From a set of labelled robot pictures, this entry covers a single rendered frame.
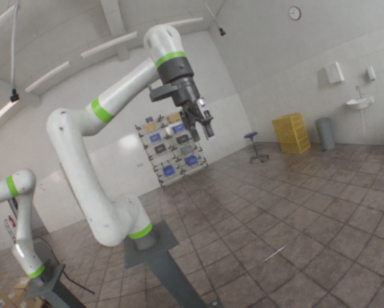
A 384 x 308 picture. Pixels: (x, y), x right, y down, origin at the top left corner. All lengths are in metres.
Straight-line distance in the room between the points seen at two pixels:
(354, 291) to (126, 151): 5.41
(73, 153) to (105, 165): 4.85
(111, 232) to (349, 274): 1.54
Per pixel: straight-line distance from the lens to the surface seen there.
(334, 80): 3.50
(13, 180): 1.04
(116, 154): 5.30
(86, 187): 0.59
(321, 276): 1.55
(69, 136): 0.59
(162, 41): 0.49
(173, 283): 0.98
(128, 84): 0.64
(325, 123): 3.56
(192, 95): 0.44
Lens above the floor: 1.32
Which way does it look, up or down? 9 degrees down
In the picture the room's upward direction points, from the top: 22 degrees counter-clockwise
